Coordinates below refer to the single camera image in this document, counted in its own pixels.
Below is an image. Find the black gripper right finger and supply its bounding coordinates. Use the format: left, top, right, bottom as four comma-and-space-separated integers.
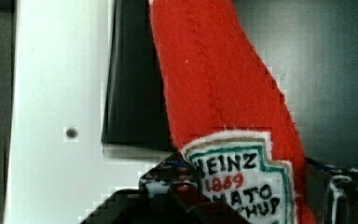
305, 158, 358, 224

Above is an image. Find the red plush ketchup bottle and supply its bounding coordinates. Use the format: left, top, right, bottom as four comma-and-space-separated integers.
148, 0, 316, 224

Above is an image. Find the black and steel toaster oven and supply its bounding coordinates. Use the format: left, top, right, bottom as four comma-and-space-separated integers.
101, 0, 358, 168

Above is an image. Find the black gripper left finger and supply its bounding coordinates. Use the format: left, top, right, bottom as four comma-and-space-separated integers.
80, 153, 250, 224

